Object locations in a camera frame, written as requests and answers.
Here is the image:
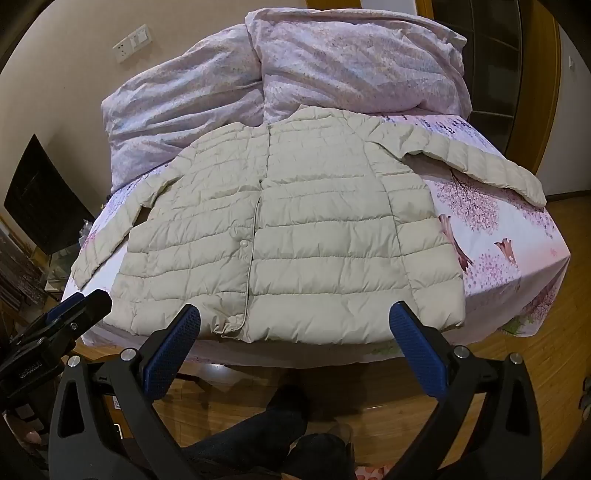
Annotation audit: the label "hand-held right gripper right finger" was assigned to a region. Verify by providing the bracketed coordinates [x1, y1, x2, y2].
[390, 301, 543, 480]

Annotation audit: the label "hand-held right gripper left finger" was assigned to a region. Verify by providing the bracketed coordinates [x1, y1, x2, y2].
[48, 304, 204, 480]

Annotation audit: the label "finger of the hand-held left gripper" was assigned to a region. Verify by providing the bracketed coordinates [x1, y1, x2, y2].
[21, 288, 112, 344]

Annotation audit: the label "cream puffer jacket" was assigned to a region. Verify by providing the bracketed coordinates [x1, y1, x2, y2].
[69, 105, 548, 344]

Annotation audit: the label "person's left hand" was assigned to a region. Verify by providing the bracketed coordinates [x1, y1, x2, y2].
[11, 427, 47, 448]

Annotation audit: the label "cluttered wooden cabinet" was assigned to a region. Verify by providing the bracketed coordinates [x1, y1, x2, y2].
[0, 217, 81, 333]

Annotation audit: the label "person's left leg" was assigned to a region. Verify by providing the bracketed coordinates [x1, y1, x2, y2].
[180, 385, 308, 480]

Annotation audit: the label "person's leg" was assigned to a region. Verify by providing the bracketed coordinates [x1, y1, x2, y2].
[180, 385, 308, 480]
[281, 431, 356, 480]

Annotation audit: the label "black flat screen television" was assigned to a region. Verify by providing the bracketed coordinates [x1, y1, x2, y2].
[4, 134, 98, 257]

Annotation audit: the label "pink blossom printed bed sheet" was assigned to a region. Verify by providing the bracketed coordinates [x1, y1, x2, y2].
[60, 111, 570, 370]

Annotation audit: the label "person's right leg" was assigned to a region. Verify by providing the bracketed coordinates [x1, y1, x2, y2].
[281, 431, 356, 480]

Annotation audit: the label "dark glass wardrobe door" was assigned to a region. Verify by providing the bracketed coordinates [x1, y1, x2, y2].
[431, 0, 525, 158]

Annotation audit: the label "pale floral duvet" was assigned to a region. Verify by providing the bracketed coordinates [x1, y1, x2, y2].
[100, 7, 472, 195]

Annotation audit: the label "wooden door frame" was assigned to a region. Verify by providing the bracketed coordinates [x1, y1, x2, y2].
[508, 0, 563, 178]

